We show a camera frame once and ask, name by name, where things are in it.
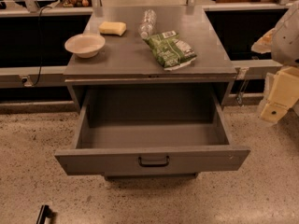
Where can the hanging metal hook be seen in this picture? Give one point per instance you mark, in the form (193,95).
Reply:
(241,77)

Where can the white bowl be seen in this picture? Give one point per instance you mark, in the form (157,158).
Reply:
(85,45)

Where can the green chip bag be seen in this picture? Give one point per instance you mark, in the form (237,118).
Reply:
(170,51)

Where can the black drawer handle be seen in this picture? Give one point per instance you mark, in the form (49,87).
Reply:
(148,163)

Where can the grey top drawer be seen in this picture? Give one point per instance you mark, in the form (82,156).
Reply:
(117,126)

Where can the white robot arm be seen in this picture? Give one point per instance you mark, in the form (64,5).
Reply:
(282,41)

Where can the yellow sponge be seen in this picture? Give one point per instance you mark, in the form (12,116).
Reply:
(112,28)

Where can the black object on floor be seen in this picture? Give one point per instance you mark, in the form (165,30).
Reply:
(44,213)

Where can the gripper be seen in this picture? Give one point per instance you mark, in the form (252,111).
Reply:
(287,42)

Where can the clear plastic water bottle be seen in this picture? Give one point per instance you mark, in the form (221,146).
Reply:
(147,24)

